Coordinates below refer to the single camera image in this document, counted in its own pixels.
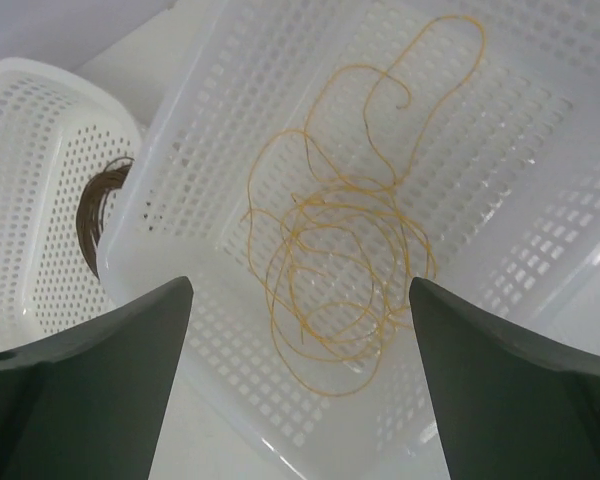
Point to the white basket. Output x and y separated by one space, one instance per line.
309 160
57 130

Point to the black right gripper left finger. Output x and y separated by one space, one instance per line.
89 402

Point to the white basket right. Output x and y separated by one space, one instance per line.
309 160

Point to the white basket middle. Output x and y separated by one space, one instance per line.
57 130

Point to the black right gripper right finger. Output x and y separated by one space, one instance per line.
509 403

